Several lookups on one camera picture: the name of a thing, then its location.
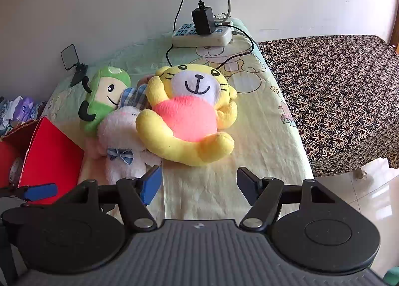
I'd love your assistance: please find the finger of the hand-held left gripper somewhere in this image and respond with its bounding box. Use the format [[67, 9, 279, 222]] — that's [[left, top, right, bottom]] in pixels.
[[0, 183, 59, 203]]

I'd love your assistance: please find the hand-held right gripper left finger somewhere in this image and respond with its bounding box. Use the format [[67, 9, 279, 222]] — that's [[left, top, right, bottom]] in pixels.
[[54, 166, 163, 233]]

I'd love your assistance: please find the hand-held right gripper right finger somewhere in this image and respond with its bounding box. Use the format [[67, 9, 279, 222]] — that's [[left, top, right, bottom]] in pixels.
[[236, 167, 335, 233]]

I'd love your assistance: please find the red cardboard box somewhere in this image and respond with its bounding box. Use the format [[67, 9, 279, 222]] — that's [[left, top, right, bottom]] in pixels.
[[0, 116, 85, 205]]

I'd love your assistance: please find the white bunny plush toy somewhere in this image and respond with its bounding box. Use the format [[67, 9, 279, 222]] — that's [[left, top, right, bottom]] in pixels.
[[97, 105, 163, 185]]

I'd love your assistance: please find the yellow tiger plush toy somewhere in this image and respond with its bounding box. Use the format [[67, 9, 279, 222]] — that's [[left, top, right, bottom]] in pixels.
[[135, 64, 239, 167]]

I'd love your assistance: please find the plaid shirt plush toy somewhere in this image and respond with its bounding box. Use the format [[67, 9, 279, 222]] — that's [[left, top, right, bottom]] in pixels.
[[118, 75, 156, 110]]

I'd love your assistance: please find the green plush toy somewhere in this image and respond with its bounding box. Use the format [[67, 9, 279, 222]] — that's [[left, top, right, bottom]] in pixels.
[[78, 66, 132, 135]]

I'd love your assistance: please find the pile of printed packets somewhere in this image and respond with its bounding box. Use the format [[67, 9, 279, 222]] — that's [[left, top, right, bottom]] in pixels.
[[0, 96, 47, 137]]

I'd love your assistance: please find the brown floral patterned cloth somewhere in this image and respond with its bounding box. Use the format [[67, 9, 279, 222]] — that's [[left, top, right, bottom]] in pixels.
[[257, 35, 399, 177]]

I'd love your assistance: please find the black clip-on mirror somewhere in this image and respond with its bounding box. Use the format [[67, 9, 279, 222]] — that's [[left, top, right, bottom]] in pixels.
[[61, 44, 89, 87]]

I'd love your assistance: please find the white power strip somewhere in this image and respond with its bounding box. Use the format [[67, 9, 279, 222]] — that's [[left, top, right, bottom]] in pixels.
[[172, 18, 234, 48]]

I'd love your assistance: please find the black charger adapter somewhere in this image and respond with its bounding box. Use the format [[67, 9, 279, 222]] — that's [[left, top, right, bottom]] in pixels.
[[191, 6, 216, 37]]

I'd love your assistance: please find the black charger cable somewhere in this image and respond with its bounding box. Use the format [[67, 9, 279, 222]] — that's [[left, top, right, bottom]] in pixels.
[[166, 0, 254, 71]]

